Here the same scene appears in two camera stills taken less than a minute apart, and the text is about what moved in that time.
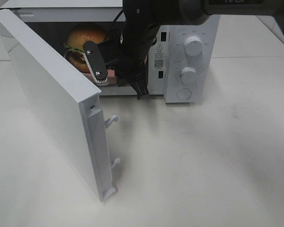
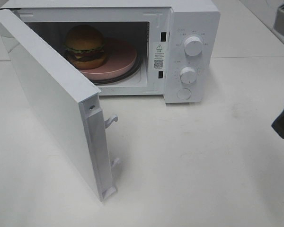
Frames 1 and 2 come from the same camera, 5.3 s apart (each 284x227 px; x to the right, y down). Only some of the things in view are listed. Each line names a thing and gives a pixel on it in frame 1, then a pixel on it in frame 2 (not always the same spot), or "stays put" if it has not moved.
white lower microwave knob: (188, 75) stays put
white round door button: (184, 94) stays put
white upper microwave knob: (193, 46) stays put
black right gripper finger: (138, 81) → (283, 124)
